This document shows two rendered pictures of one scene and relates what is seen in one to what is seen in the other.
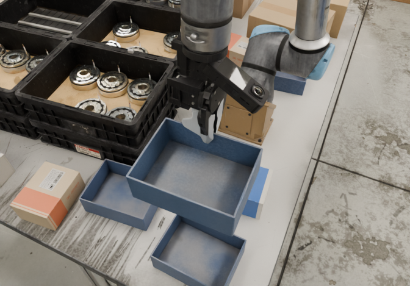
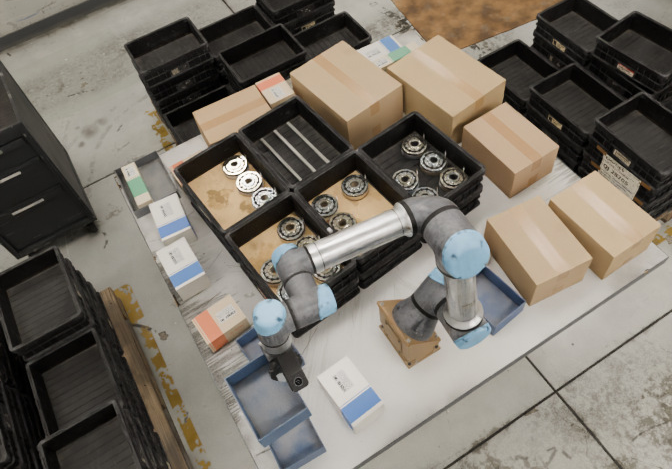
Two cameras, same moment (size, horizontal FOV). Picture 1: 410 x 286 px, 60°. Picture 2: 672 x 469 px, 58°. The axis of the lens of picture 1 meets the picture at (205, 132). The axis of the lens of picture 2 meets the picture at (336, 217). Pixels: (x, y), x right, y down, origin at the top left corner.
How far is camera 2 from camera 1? 1.20 m
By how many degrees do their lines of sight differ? 27
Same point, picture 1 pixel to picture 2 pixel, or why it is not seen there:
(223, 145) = not seen: hidden behind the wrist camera
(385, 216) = not seen: outside the picture
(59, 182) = (229, 319)
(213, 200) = (270, 418)
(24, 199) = (202, 320)
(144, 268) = not seen: hidden behind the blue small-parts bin
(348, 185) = (569, 443)
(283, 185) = (398, 417)
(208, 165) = (284, 392)
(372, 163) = (626, 434)
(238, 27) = (495, 210)
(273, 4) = (526, 215)
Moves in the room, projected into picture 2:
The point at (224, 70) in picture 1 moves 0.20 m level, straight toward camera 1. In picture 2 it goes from (282, 360) to (227, 427)
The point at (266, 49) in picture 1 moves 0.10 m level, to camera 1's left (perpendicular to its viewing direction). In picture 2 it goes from (430, 296) to (402, 281)
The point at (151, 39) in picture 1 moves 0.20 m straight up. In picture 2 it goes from (373, 205) to (370, 172)
